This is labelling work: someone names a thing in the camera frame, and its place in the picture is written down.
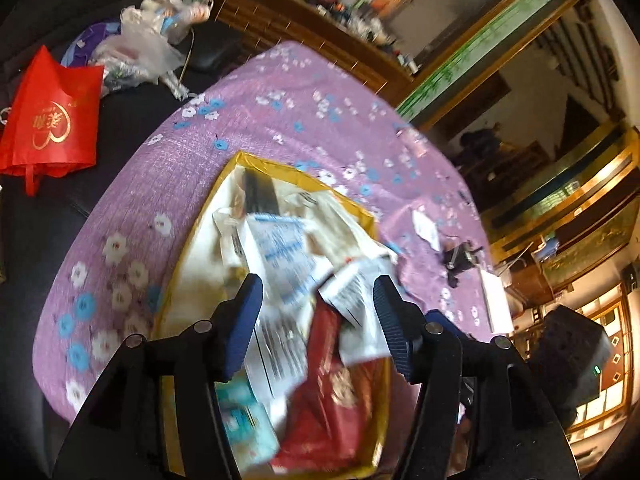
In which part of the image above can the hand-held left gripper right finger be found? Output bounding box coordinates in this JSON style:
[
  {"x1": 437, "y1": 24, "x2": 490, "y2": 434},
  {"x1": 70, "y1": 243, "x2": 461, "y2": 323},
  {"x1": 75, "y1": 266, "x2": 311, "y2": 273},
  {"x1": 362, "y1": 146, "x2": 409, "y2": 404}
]
[{"x1": 372, "y1": 275, "x2": 581, "y2": 480}]

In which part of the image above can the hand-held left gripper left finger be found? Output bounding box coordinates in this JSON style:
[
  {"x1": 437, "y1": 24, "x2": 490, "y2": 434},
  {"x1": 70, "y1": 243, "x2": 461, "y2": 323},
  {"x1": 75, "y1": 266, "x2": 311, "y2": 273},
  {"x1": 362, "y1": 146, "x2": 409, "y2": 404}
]
[{"x1": 52, "y1": 274, "x2": 264, "y2": 480}]

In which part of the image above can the white barcode packet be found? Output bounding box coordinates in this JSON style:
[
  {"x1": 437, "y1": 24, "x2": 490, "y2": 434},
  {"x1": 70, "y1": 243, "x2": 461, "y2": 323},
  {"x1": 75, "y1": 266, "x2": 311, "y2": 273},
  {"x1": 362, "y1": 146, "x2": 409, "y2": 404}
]
[{"x1": 320, "y1": 255, "x2": 396, "y2": 366}]

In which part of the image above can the yellow-rimmed white foam box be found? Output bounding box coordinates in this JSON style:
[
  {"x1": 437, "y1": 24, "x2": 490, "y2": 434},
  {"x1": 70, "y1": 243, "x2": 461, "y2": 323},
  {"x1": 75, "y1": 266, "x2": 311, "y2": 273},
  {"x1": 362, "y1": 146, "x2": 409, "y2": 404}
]
[{"x1": 150, "y1": 151, "x2": 393, "y2": 480}]

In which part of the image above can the white blue-printed packet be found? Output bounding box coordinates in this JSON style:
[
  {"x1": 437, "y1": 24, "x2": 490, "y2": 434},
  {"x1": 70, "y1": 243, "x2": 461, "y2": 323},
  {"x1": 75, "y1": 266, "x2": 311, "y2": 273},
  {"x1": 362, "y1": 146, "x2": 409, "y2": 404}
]
[{"x1": 240, "y1": 212, "x2": 331, "y2": 306}]

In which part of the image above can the teal tissue packet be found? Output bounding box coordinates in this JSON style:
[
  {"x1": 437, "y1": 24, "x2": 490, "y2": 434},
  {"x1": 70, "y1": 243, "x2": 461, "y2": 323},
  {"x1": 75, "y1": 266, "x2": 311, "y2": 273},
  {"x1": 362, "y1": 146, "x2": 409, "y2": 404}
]
[{"x1": 217, "y1": 380, "x2": 281, "y2": 468}]

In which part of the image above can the red gold-printed packet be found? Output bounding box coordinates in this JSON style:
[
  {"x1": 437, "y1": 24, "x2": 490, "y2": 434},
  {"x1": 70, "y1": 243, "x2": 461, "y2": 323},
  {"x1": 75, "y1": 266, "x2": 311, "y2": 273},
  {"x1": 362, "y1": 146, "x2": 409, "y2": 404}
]
[{"x1": 270, "y1": 300, "x2": 386, "y2": 473}]

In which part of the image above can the black flat item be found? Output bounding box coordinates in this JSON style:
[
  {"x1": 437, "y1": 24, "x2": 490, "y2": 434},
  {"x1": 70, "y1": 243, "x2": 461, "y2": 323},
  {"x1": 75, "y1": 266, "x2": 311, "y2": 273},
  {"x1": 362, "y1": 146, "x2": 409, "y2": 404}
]
[{"x1": 242, "y1": 169, "x2": 281, "y2": 216}]

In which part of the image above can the purple floral tablecloth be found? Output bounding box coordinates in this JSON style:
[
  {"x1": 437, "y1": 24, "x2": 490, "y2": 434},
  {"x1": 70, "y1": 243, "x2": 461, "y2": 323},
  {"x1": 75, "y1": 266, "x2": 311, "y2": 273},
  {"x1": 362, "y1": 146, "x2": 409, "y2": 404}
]
[{"x1": 32, "y1": 42, "x2": 501, "y2": 423}]

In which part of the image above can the black leather sofa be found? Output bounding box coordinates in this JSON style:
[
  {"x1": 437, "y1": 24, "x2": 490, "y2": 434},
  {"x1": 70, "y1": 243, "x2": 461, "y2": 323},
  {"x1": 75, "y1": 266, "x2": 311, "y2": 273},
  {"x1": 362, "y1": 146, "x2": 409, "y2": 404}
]
[{"x1": 0, "y1": 0, "x2": 246, "y2": 480}]

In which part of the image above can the red shopping bag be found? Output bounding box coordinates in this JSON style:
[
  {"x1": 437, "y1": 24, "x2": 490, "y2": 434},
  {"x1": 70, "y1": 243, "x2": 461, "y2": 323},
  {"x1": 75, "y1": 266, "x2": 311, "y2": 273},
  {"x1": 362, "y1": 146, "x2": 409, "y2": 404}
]
[{"x1": 0, "y1": 45, "x2": 105, "y2": 197}]

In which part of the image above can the clear plastic bag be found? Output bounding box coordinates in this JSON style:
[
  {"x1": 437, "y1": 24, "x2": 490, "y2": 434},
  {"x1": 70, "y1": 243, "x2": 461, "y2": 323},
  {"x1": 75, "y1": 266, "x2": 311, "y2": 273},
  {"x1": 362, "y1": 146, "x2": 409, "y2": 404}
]
[{"x1": 92, "y1": 0, "x2": 213, "y2": 101}]

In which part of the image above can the dark wooden cabinet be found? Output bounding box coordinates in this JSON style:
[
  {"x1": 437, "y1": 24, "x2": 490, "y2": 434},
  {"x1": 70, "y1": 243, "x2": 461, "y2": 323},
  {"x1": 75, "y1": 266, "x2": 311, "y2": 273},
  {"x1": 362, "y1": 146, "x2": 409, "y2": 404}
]
[{"x1": 210, "y1": 0, "x2": 416, "y2": 106}]

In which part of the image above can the purple printed bag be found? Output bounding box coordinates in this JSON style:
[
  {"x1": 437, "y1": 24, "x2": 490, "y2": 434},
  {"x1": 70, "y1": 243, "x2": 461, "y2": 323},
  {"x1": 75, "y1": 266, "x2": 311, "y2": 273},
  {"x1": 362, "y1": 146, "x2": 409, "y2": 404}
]
[{"x1": 62, "y1": 22, "x2": 121, "y2": 68}]

